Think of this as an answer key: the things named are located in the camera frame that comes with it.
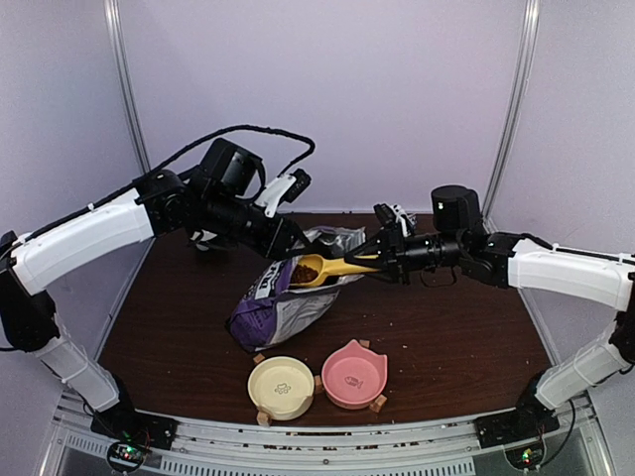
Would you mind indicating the right aluminium frame post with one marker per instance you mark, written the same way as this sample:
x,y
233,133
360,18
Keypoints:
x,y
520,83

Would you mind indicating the aluminium frame post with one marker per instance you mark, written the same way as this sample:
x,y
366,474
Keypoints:
x,y
116,36
520,83

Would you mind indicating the left circuit board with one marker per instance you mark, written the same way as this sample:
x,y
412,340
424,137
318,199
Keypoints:
x,y
123,457

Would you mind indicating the purple puppy food bag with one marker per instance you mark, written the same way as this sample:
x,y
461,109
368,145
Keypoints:
x,y
273,311

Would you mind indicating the wooden block front left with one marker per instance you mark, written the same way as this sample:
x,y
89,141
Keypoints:
x,y
264,419

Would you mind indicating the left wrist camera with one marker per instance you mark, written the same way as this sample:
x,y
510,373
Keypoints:
x,y
284,188

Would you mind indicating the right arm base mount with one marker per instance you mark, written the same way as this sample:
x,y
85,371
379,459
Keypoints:
x,y
529,418

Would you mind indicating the dark blue white bowl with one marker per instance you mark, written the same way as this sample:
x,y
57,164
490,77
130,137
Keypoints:
x,y
204,240

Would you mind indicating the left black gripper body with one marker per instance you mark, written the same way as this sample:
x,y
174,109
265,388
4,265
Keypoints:
x,y
270,243

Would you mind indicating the wooden block front right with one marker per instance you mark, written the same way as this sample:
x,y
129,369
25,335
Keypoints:
x,y
378,404

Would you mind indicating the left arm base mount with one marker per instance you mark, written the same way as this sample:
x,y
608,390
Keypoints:
x,y
124,422

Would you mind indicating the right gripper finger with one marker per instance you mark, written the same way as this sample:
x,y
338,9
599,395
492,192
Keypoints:
x,y
370,251
374,273

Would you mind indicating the cream pet bowl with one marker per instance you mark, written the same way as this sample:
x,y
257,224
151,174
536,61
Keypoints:
x,y
281,387

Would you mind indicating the pink cat-ear pet bowl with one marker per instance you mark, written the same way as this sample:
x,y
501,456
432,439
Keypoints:
x,y
354,376

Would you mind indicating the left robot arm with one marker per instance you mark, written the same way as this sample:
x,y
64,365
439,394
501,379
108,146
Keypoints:
x,y
225,196

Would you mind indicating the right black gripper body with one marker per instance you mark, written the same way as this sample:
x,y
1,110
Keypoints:
x,y
400,254

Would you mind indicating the right circuit board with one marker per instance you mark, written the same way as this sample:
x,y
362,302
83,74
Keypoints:
x,y
526,457

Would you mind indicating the left aluminium frame post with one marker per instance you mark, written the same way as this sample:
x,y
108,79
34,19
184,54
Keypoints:
x,y
116,36

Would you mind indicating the brown kibble pet food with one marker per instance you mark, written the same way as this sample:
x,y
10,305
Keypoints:
x,y
304,276

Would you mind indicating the front aluminium rail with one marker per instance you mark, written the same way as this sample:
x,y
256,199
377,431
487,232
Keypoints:
x,y
447,446

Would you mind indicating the yellow plastic scoop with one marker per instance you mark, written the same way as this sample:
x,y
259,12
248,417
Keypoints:
x,y
328,267

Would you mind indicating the circuit board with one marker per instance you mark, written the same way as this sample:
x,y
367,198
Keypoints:
x,y
526,457
123,457

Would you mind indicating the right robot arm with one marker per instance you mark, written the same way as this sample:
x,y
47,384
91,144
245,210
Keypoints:
x,y
513,260

